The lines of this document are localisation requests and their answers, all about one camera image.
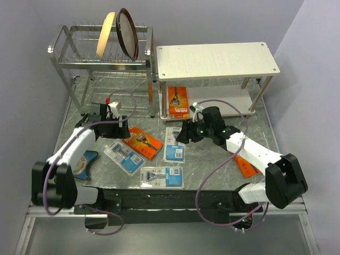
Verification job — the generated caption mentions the cream plate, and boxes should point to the cream plate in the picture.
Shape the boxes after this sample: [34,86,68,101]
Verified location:
[96,12,115,60]

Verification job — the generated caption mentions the orange razor box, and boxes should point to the orange razor box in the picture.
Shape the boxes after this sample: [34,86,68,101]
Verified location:
[234,155,261,179]
[167,86,189,119]
[122,126,163,160]

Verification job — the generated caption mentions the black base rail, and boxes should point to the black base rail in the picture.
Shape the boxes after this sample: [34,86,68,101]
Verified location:
[74,189,258,230]

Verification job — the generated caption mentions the blue razor blister pack front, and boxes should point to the blue razor blister pack front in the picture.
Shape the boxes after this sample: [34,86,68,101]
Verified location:
[140,167,184,190]

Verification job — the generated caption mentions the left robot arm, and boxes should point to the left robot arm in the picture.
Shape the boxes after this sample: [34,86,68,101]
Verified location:
[31,102,130,214]

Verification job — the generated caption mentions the blue razor blister pack centre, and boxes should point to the blue razor blister pack centre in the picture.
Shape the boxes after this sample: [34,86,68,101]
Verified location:
[163,127,185,164]

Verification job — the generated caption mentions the blue razor blister pack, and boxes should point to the blue razor blister pack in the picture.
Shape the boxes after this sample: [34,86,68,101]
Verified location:
[163,127,185,164]
[140,167,184,190]
[104,141,146,176]

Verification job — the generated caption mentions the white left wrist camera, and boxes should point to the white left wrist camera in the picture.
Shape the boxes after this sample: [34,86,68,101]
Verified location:
[108,101,122,113]

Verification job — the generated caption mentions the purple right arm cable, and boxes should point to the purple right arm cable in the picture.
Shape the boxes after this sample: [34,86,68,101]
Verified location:
[195,99,268,232]

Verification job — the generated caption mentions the white two-tier shelf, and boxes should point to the white two-tier shelf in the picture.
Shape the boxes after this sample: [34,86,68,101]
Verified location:
[156,42,280,122]

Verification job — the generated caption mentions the blue star-shaped dish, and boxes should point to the blue star-shaped dish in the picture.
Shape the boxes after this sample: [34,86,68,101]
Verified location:
[72,150,98,180]

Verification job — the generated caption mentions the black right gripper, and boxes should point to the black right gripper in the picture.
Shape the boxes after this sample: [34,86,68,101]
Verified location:
[176,116,214,144]

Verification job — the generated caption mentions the steel dish rack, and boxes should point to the steel dish rack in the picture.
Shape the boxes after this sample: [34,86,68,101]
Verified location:
[47,24,158,117]

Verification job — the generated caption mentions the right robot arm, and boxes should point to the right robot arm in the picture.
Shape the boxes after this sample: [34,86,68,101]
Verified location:
[176,103,308,211]

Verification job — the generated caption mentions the dark brown plate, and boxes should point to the dark brown plate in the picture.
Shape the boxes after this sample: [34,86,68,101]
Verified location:
[116,8,139,61]

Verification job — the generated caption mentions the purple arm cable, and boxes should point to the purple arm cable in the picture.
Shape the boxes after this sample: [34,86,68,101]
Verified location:
[195,99,268,232]
[42,90,138,236]

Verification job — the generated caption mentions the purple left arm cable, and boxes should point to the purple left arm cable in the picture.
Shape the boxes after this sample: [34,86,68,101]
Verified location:
[42,90,138,236]

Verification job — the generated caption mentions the blue razor blister pack left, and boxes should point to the blue razor blister pack left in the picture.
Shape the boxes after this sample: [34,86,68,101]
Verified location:
[104,141,146,176]

